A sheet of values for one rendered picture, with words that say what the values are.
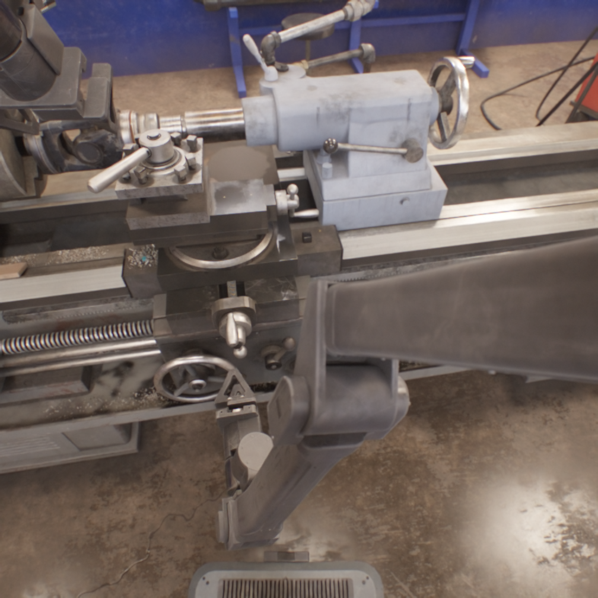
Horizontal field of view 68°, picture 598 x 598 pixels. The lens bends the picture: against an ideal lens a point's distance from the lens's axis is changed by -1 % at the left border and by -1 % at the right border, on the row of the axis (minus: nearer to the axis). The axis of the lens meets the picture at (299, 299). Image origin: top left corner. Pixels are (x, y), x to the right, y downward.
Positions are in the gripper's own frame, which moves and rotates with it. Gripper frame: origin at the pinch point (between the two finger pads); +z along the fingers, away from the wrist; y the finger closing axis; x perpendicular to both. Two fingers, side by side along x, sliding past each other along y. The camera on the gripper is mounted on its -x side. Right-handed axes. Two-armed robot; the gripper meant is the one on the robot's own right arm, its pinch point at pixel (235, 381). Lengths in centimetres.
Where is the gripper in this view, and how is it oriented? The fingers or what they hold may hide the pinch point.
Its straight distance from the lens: 83.0
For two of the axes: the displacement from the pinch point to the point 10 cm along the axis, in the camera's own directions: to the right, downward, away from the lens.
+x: -9.9, 1.4, -0.9
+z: -1.6, -7.6, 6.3
